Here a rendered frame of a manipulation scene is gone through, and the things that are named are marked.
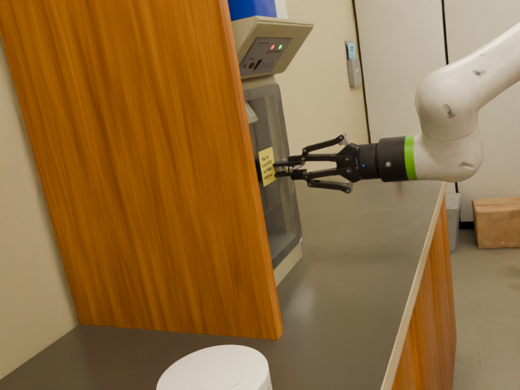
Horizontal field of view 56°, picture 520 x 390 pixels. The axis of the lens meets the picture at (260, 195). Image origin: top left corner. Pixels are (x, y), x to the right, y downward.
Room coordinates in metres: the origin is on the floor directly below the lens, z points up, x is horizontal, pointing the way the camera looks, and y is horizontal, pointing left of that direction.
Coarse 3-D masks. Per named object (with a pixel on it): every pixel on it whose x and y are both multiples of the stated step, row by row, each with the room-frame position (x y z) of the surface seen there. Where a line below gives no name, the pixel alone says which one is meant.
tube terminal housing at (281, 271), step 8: (248, 80) 1.09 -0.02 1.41; (256, 80) 1.12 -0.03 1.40; (264, 80) 1.16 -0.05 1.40; (272, 80) 1.20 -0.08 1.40; (296, 248) 1.19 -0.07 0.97; (288, 256) 1.14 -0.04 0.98; (296, 256) 1.18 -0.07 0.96; (280, 264) 1.09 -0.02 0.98; (288, 264) 1.13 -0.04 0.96; (280, 272) 1.08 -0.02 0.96; (288, 272) 1.12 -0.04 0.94; (280, 280) 1.08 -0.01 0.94
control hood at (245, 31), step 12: (240, 24) 0.90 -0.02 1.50; (252, 24) 0.89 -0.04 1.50; (264, 24) 0.91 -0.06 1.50; (276, 24) 0.96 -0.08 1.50; (288, 24) 1.02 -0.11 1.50; (300, 24) 1.09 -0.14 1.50; (312, 24) 1.15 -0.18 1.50; (240, 36) 0.90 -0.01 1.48; (252, 36) 0.91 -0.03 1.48; (264, 36) 0.95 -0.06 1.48; (276, 36) 1.01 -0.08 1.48; (288, 36) 1.06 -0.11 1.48; (300, 36) 1.13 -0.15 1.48; (240, 48) 0.90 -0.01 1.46; (288, 48) 1.11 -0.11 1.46; (240, 60) 0.93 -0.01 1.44; (288, 60) 1.17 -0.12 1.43; (276, 72) 1.16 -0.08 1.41
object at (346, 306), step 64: (320, 192) 1.87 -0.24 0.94; (384, 192) 1.72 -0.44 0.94; (320, 256) 1.20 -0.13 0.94; (384, 256) 1.13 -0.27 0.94; (320, 320) 0.87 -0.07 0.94; (384, 320) 0.83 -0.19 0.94; (0, 384) 0.83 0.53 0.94; (64, 384) 0.80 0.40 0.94; (128, 384) 0.76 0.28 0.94; (320, 384) 0.67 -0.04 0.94; (384, 384) 0.65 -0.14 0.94
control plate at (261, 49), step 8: (256, 40) 0.93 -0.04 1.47; (264, 40) 0.96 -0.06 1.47; (272, 40) 1.00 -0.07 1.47; (280, 40) 1.04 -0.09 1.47; (288, 40) 1.08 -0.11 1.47; (256, 48) 0.95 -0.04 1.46; (264, 48) 0.99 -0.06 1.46; (272, 48) 1.03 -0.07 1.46; (280, 48) 1.07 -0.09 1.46; (248, 56) 0.95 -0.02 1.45; (256, 56) 0.98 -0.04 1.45; (264, 56) 1.02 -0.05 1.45; (272, 56) 1.06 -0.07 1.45; (280, 56) 1.10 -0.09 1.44; (240, 64) 0.94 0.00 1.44; (248, 64) 0.97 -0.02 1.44; (264, 64) 1.05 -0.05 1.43; (272, 64) 1.09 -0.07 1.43; (240, 72) 0.96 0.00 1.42; (248, 72) 1.00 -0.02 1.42; (256, 72) 1.04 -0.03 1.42; (264, 72) 1.08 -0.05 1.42
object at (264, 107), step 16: (256, 96) 1.08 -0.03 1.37; (272, 96) 1.16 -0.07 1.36; (256, 112) 1.07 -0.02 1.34; (272, 112) 1.15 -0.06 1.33; (256, 128) 1.06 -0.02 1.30; (272, 128) 1.13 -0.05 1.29; (256, 144) 1.05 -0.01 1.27; (272, 144) 1.12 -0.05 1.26; (288, 144) 1.21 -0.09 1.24; (256, 160) 1.03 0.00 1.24; (288, 176) 1.18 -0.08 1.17; (272, 192) 1.08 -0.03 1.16; (288, 192) 1.16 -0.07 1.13; (272, 208) 1.07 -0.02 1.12; (288, 208) 1.15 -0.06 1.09; (272, 224) 1.06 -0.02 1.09; (288, 224) 1.14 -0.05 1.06; (272, 240) 1.05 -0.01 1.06; (288, 240) 1.12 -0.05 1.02; (272, 256) 1.04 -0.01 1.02
